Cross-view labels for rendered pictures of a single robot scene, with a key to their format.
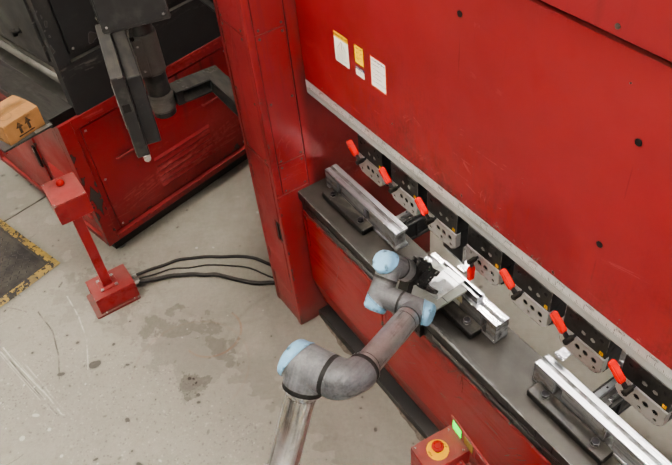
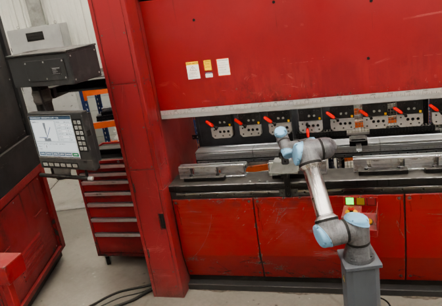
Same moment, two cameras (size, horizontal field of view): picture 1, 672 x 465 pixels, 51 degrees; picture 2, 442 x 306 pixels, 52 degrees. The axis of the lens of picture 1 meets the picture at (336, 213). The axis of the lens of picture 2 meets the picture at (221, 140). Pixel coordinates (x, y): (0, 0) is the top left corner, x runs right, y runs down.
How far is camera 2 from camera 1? 2.11 m
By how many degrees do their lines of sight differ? 45
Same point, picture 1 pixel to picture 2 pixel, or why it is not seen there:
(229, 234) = (87, 293)
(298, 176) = (166, 176)
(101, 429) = not seen: outside the picture
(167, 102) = not seen: hidden behind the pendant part
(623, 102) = not seen: outside the picture
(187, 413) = not seen: outside the picture
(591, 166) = (354, 25)
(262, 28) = (144, 77)
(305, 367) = (312, 144)
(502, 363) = (337, 175)
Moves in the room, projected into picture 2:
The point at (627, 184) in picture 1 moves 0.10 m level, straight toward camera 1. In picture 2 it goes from (371, 21) to (382, 21)
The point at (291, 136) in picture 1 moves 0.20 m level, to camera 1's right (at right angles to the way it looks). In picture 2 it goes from (160, 147) to (182, 138)
